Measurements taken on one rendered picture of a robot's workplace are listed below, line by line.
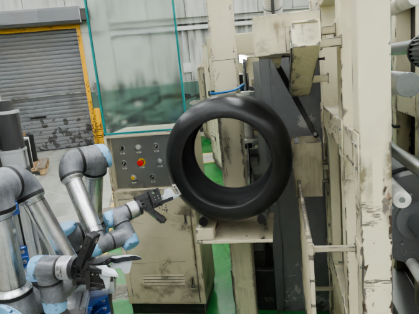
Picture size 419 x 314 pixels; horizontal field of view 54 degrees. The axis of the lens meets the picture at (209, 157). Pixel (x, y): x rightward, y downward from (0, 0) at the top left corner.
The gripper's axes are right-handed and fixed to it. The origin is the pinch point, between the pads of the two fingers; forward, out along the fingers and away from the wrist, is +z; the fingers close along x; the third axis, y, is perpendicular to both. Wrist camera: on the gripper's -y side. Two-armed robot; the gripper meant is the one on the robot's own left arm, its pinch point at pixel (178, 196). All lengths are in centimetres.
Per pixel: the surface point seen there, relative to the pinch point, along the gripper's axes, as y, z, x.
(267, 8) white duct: 86, 105, 9
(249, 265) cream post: -54, 38, 33
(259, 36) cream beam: 44, 27, -64
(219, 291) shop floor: -80, 45, 106
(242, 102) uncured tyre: 28, 32, -32
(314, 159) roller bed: -9, 71, -16
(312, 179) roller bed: -19, 69, -12
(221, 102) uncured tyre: 31.7, 24.9, -27.5
